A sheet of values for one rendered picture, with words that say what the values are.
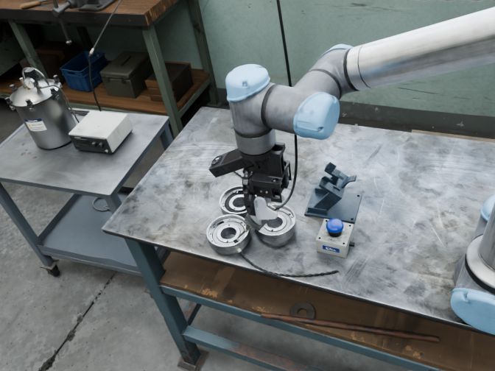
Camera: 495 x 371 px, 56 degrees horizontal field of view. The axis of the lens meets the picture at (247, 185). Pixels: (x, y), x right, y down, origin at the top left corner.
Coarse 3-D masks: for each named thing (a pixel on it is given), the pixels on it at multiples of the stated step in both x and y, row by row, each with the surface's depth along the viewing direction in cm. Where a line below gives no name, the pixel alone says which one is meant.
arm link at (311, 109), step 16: (304, 80) 77; (320, 80) 77; (272, 96) 75; (288, 96) 74; (304, 96) 73; (320, 96) 73; (336, 96) 78; (272, 112) 75; (288, 112) 74; (304, 112) 72; (320, 112) 71; (336, 112) 75; (272, 128) 79; (288, 128) 76; (304, 128) 73; (320, 128) 73
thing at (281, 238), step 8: (280, 208) 117; (288, 208) 115; (280, 216) 115; (272, 224) 117; (280, 224) 117; (256, 232) 112; (288, 232) 110; (264, 240) 112; (272, 240) 111; (280, 240) 111
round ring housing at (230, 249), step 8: (224, 216) 116; (232, 216) 116; (240, 216) 115; (216, 224) 116; (240, 224) 115; (208, 232) 114; (224, 232) 115; (232, 232) 116; (248, 232) 112; (208, 240) 111; (224, 240) 112; (232, 240) 112; (248, 240) 112; (216, 248) 111; (224, 248) 109; (232, 248) 109; (240, 248) 111
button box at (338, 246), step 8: (344, 224) 108; (320, 232) 107; (328, 232) 107; (344, 232) 106; (352, 232) 108; (320, 240) 106; (328, 240) 105; (336, 240) 105; (344, 240) 105; (320, 248) 107; (328, 248) 106; (336, 248) 105; (344, 248) 104; (336, 256) 107; (344, 256) 106
